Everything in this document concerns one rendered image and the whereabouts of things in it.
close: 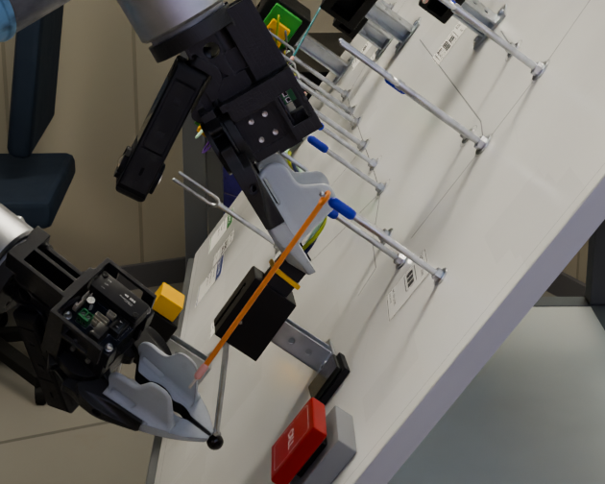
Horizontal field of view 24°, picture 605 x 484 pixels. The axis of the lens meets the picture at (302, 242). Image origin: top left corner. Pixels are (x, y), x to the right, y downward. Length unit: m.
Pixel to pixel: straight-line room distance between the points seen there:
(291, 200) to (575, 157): 0.25
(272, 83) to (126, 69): 3.29
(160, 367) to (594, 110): 0.42
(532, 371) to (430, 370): 0.99
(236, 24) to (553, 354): 1.00
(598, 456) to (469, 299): 0.77
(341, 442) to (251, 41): 0.32
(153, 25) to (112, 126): 3.31
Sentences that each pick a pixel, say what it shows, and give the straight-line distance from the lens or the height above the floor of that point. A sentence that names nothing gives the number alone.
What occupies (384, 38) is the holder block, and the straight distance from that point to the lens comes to 1.77.
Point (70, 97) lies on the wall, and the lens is 4.30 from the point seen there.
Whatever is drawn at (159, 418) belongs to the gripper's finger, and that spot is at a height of 1.06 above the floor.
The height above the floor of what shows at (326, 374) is 1.11.
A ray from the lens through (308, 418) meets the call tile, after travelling 0.95.
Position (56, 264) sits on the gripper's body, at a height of 1.18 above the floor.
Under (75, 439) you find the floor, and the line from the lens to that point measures 3.53.
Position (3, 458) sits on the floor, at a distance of 3.47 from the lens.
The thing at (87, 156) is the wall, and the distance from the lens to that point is 4.35.
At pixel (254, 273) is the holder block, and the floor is 1.17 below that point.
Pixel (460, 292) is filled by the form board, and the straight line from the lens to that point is 0.95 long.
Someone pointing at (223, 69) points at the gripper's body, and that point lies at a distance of 1.07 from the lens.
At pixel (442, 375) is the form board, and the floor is 1.19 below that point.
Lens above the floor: 1.54
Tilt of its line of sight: 18 degrees down
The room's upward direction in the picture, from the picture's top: straight up
